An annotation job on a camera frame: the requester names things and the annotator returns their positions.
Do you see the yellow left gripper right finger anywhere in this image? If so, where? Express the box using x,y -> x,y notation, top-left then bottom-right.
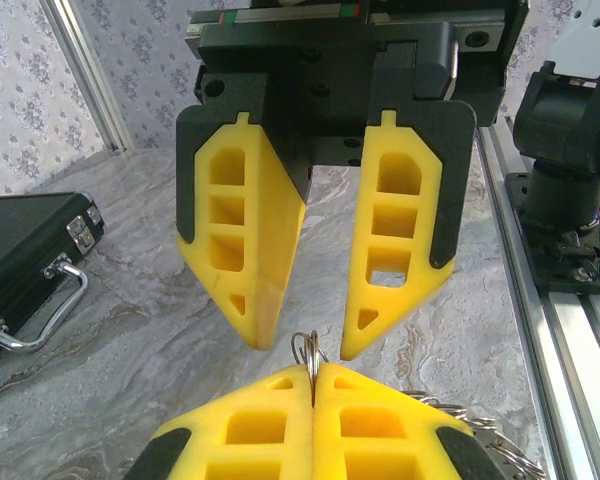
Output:
312,361 -> 506,480

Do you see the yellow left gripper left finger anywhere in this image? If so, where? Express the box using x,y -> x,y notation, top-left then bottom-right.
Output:
123,363 -> 315,480

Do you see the silver split ring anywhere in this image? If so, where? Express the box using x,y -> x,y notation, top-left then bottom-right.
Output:
290,329 -> 332,407
483,433 -> 549,480
405,390 -> 442,410
436,401 -> 500,432

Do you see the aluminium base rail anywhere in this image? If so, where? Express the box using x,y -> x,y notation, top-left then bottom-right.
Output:
473,114 -> 600,480

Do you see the aluminium frame post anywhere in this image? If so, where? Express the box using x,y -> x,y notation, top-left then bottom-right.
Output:
39,0 -> 137,153

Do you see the black case with chrome handle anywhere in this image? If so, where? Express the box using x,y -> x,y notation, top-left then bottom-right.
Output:
0,191 -> 109,374

